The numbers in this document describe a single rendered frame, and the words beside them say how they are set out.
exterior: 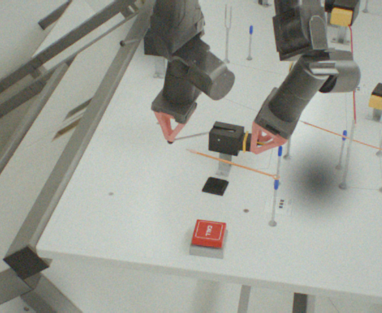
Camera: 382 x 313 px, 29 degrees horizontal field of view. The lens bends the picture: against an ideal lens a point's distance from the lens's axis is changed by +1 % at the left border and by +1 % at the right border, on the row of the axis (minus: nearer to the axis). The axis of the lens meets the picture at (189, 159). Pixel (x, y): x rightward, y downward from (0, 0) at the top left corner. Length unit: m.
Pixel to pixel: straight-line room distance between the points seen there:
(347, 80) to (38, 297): 0.64
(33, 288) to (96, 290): 0.16
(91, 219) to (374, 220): 0.49
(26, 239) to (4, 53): 1.68
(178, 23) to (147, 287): 0.62
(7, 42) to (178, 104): 1.69
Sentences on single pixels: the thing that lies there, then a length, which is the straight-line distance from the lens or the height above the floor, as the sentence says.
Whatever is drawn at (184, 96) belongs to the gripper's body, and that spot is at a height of 1.12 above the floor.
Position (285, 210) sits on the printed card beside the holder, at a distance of 1.30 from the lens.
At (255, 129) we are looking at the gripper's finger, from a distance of 1.27.
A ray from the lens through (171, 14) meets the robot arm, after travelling 1.14.
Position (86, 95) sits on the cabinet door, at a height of 0.67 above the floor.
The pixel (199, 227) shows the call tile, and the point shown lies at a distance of 1.20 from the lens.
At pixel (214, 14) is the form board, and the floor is 0.99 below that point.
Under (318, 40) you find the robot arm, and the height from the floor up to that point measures 1.38.
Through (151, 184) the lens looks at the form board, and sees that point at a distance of 1.34.
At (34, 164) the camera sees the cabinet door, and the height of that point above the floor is 0.61.
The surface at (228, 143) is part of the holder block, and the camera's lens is 1.32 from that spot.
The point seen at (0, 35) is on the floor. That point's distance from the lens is 2.92.
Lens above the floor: 1.70
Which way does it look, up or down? 29 degrees down
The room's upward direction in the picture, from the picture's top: 63 degrees clockwise
